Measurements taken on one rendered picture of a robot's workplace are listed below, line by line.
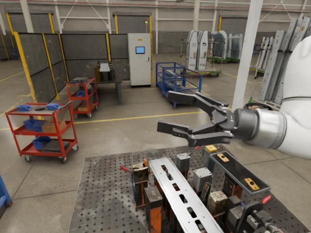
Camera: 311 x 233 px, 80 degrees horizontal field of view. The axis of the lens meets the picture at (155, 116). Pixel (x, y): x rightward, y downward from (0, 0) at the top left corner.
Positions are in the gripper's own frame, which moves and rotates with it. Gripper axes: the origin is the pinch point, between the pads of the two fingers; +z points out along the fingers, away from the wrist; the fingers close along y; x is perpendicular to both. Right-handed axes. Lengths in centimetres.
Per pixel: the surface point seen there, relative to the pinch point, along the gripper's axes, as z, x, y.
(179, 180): -11, -85, 39
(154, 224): 0, -98, 12
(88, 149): 151, -238, 162
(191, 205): -19, -79, 20
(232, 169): -40, -65, 41
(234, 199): -41, -67, 22
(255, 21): -110, -37, 404
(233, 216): -39, -69, 14
